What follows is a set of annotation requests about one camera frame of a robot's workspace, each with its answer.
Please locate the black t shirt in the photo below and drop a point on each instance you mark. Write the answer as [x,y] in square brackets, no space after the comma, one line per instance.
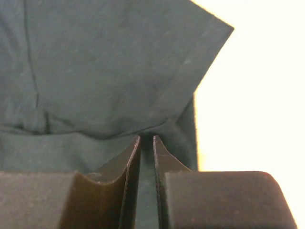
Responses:
[80,78]

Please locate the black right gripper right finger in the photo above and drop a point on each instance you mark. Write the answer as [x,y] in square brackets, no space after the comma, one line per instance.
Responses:
[216,200]

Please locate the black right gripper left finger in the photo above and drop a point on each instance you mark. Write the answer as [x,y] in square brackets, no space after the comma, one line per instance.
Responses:
[103,199]

